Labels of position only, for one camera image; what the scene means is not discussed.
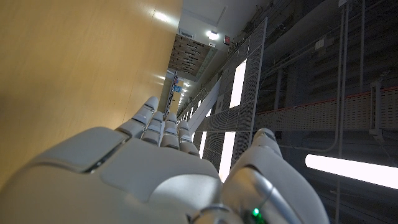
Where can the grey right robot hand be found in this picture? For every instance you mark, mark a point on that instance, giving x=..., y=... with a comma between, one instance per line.
x=140, y=174

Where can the long ceiling tube lamp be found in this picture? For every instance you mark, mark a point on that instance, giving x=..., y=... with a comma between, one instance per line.
x=351, y=170

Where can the round ceiling lamp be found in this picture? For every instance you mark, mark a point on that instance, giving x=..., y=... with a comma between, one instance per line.
x=213, y=35

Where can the red exit sign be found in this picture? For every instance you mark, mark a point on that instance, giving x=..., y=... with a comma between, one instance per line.
x=227, y=40

